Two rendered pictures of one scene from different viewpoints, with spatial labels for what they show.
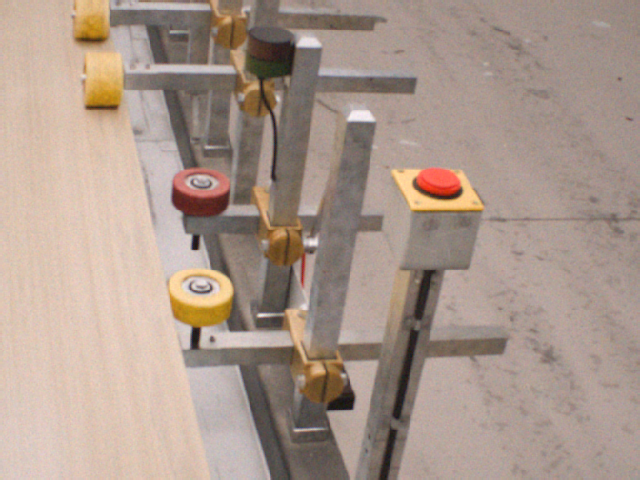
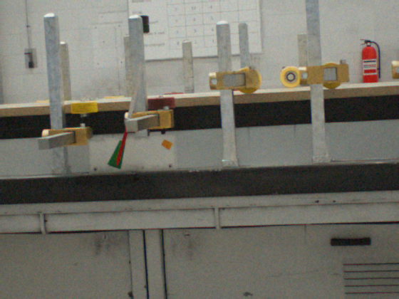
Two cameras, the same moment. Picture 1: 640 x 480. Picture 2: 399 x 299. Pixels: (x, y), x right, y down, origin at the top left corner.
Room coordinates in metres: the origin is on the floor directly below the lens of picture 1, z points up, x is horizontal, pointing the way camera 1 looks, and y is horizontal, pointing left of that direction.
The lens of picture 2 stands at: (2.84, -2.21, 0.95)
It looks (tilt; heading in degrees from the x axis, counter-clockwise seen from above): 3 degrees down; 119
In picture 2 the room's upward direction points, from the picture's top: 4 degrees counter-clockwise
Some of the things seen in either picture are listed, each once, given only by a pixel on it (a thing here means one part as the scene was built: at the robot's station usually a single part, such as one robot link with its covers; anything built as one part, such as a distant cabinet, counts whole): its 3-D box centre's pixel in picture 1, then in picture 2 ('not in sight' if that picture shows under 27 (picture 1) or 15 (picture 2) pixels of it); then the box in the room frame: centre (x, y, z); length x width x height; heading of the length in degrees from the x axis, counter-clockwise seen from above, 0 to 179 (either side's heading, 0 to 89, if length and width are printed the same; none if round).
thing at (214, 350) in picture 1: (346, 347); (67, 138); (1.34, -0.05, 0.81); 0.43 x 0.03 x 0.04; 108
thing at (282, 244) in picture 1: (274, 225); (149, 119); (1.55, 0.07, 0.85); 0.14 x 0.06 x 0.05; 18
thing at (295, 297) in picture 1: (292, 301); (131, 154); (1.50, 0.03, 0.75); 0.26 x 0.01 x 0.10; 18
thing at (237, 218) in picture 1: (333, 219); (149, 122); (1.59, -0.01, 0.84); 0.43 x 0.03 x 0.04; 108
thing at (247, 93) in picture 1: (251, 83); (234, 80); (1.78, 0.14, 0.95); 0.14 x 0.06 x 0.05; 18
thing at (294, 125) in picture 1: (285, 195); (140, 99); (1.53, 0.06, 0.91); 0.04 x 0.04 x 0.48; 18
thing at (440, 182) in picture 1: (438, 185); not in sight; (1.04, -0.10, 1.22); 0.04 x 0.04 x 0.02
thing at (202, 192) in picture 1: (198, 213); (162, 114); (1.53, 0.18, 0.85); 0.08 x 0.08 x 0.11
